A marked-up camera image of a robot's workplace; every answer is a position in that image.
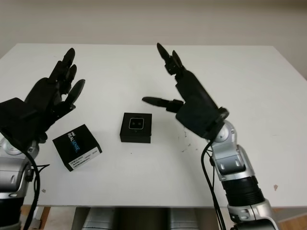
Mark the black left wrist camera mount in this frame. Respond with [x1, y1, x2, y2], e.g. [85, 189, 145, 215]
[0, 97, 41, 154]

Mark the grey left robot thigh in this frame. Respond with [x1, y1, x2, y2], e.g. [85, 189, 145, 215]
[83, 207, 116, 230]

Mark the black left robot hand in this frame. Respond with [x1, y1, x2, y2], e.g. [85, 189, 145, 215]
[24, 47, 86, 142]

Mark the small silver depth camera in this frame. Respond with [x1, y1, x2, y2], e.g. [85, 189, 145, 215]
[128, 117, 144, 130]

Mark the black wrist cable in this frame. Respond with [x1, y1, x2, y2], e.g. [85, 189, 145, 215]
[23, 148, 51, 230]
[201, 140, 227, 230]

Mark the grey robot thigh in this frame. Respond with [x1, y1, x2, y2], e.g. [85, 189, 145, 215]
[167, 207, 200, 230]
[83, 207, 116, 230]

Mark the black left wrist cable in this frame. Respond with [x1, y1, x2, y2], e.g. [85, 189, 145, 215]
[23, 148, 51, 230]

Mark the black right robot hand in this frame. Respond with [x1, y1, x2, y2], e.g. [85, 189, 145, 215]
[142, 43, 228, 139]

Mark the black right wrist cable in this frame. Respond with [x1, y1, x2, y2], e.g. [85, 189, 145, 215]
[201, 140, 227, 230]

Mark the grey right robot thigh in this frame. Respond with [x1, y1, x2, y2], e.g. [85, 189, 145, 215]
[167, 207, 200, 230]

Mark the black box base foam insert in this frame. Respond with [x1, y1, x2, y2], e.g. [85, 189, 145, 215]
[118, 112, 153, 144]

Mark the white metal table leg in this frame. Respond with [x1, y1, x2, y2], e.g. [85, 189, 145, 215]
[33, 206, 46, 220]

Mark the black RealSense box lid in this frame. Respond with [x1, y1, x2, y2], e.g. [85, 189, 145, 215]
[52, 123, 103, 172]

